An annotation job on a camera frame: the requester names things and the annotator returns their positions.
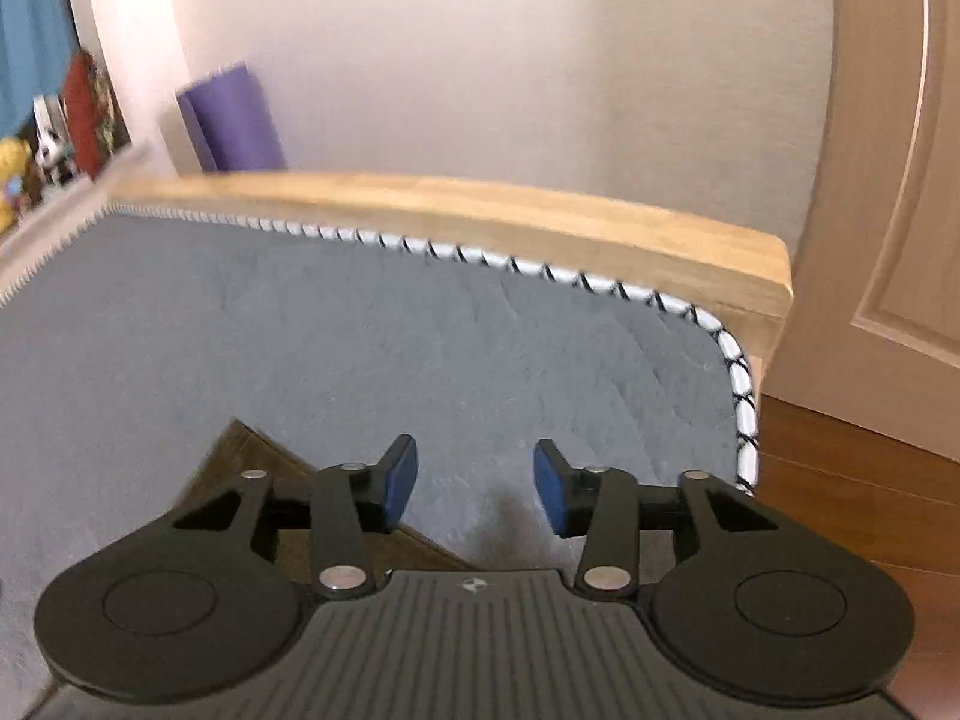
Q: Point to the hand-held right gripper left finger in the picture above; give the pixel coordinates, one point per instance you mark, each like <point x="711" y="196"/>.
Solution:
<point x="400" y="481"/>

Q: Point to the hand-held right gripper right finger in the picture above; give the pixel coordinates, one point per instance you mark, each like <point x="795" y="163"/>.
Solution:
<point x="550" y="486"/>

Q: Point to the brown knit pants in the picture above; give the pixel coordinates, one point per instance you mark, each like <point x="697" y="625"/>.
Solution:
<point x="244" y="452"/>

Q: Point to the grey bed blanket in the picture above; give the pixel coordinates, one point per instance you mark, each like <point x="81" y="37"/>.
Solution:
<point x="315" y="330"/>

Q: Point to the purple rolled yoga mat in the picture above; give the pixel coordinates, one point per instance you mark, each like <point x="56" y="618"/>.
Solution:
<point x="234" y="124"/>

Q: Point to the beige panelled door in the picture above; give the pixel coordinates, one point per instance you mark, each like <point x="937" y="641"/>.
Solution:
<point x="900" y="255"/>

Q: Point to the dark red toy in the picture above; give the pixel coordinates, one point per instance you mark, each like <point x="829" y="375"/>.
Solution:
<point x="84" y="120"/>

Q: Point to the black and white toy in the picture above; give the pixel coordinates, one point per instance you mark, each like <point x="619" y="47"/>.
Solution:
<point x="51" y="142"/>

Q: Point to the yellow plush toy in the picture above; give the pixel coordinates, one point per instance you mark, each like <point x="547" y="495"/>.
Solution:
<point x="10" y="180"/>

